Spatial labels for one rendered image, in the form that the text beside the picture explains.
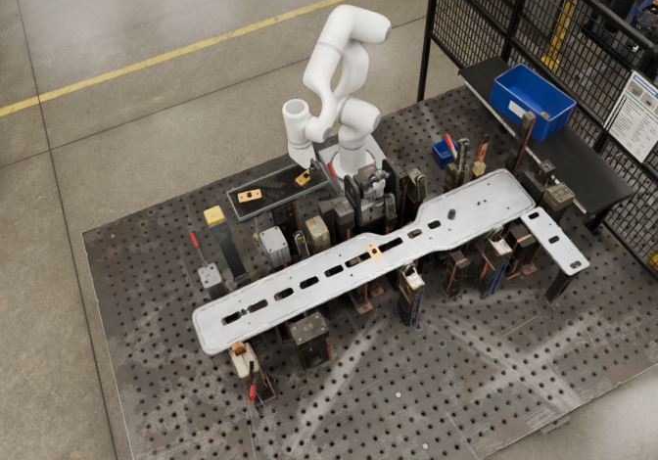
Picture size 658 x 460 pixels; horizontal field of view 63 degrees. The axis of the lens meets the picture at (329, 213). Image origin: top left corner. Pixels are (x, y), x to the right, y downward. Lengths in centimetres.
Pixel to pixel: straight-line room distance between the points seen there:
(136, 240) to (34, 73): 253
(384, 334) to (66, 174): 258
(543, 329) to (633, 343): 33
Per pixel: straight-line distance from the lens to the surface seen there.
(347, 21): 184
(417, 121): 283
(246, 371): 183
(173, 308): 239
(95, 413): 316
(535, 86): 252
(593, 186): 233
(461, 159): 216
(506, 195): 224
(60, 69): 482
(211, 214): 201
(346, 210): 204
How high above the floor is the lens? 278
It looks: 57 degrees down
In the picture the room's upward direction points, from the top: 6 degrees counter-clockwise
